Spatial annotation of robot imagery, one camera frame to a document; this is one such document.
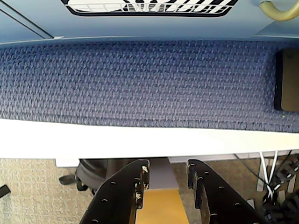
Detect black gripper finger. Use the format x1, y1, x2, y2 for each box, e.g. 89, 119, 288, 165
187, 159, 267, 224
79, 159, 150, 224

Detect dark grey bag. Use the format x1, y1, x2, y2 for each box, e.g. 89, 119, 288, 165
58, 158, 119, 195

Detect yellow flat board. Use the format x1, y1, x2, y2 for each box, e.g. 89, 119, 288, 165
135, 188, 189, 224

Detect grey table leg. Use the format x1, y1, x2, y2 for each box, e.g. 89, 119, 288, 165
148, 157, 181, 190

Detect blue woven mat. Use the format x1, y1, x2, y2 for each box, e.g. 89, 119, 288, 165
0, 39, 299, 134

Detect small black floor object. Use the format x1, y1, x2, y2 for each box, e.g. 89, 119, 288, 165
0, 184, 11, 198

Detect black flat rectangular object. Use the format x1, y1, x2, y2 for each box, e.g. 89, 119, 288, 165
274, 48, 299, 112

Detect blue toy kitchen unit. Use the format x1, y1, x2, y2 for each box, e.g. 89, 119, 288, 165
0, 0, 299, 45

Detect white cable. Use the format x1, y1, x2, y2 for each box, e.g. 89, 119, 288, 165
266, 150, 279, 194
259, 150, 274, 199

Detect black cable bundle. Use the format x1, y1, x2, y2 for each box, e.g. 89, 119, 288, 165
261, 184, 299, 224

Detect gold dishwasher door handle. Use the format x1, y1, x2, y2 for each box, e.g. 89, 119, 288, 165
258, 0, 299, 23

